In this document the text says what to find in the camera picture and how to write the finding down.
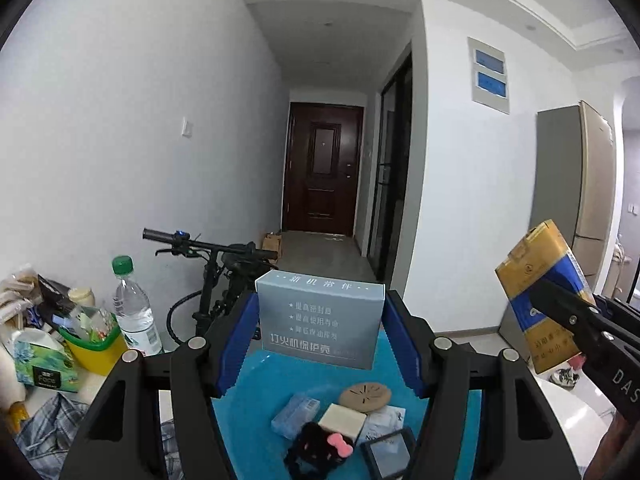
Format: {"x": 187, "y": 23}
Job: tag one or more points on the green tissue box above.
{"x": 45, "y": 365}

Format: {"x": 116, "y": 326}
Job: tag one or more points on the black electric scooter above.
{"x": 215, "y": 280}

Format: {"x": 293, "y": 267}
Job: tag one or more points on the light blue patterned packet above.
{"x": 295, "y": 414}

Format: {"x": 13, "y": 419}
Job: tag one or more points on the white packet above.
{"x": 387, "y": 417}

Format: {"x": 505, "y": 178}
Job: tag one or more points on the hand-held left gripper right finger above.
{"x": 402, "y": 345}

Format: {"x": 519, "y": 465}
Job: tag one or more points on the black framed glass door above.
{"x": 392, "y": 175}

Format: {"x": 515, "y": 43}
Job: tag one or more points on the blue plaid cloth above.
{"x": 55, "y": 435}

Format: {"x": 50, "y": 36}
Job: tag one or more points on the brown cardboard box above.
{"x": 272, "y": 246}

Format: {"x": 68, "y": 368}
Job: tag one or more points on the round wooden coaster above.
{"x": 365, "y": 396}

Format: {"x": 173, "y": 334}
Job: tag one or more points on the white and orange box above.
{"x": 342, "y": 421}

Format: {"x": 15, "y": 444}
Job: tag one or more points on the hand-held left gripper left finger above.
{"x": 240, "y": 345}

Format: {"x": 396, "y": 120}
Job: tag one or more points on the bunch of small sachets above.
{"x": 90, "y": 325}

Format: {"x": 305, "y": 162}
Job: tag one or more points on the yellow and blue carton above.
{"x": 540, "y": 280}

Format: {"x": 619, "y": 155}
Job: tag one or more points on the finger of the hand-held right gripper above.
{"x": 565, "y": 315}

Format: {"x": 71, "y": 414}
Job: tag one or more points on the yellow plastic container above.
{"x": 97, "y": 355}

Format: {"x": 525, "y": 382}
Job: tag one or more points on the person's right hand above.
{"x": 615, "y": 445}

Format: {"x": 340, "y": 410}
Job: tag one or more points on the yellow packet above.
{"x": 15, "y": 414}

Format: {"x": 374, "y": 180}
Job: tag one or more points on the pink bow hair clip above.
{"x": 340, "y": 446}

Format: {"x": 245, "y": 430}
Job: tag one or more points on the dark brown door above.
{"x": 322, "y": 170}

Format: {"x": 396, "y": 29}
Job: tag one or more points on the black snack bag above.
{"x": 52, "y": 290}

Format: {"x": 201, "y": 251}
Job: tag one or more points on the black fluffy scrunchie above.
{"x": 310, "y": 452}

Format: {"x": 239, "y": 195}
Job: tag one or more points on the grey-blue cardboard box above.
{"x": 320, "y": 320}

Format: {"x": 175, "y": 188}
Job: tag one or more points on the blue plastic basin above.
{"x": 280, "y": 377}

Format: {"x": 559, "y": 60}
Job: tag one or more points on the clear water bottle green cap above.
{"x": 135, "y": 310}

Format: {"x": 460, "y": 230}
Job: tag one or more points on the cream capped bottle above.
{"x": 81, "y": 296}

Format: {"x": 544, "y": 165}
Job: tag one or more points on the beige refrigerator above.
{"x": 575, "y": 170}

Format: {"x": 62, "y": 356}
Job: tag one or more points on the clear snack bag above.
{"x": 17, "y": 290}

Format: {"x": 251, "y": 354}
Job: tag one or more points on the grey wall panel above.
{"x": 490, "y": 75}

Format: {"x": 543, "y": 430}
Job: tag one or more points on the black framed tablet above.
{"x": 390, "y": 455}

